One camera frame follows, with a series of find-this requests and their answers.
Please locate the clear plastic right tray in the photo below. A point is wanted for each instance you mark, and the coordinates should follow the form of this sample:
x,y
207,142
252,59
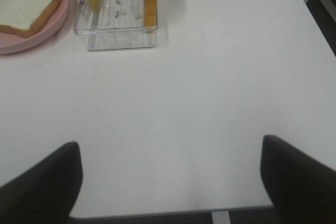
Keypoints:
x,y
117,24

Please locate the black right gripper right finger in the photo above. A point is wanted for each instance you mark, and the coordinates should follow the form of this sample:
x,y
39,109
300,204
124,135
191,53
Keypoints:
x,y
301,189

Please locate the pink plate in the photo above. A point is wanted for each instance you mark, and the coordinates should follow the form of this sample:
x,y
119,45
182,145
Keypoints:
x,y
11,43

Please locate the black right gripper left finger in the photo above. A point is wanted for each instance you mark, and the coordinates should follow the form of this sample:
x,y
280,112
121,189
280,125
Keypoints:
x,y
47,192

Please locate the dark chair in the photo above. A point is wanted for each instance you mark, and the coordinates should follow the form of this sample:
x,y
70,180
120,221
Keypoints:
x,y
324,21

